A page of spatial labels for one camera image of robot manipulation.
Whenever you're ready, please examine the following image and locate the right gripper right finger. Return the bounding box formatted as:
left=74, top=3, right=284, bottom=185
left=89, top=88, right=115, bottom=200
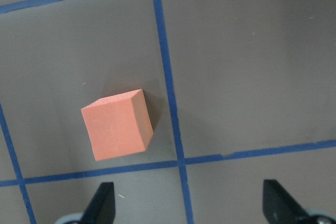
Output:
left=262, top=179, right=315, bottom=224

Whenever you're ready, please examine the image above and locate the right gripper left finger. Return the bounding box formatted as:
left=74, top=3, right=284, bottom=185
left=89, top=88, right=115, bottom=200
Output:
left=79, top=182, right=116, bottom=224

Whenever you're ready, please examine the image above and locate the orange foam cube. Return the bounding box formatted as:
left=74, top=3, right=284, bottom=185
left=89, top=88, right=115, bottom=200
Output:
left=81, top=89, right=153, bottom=161

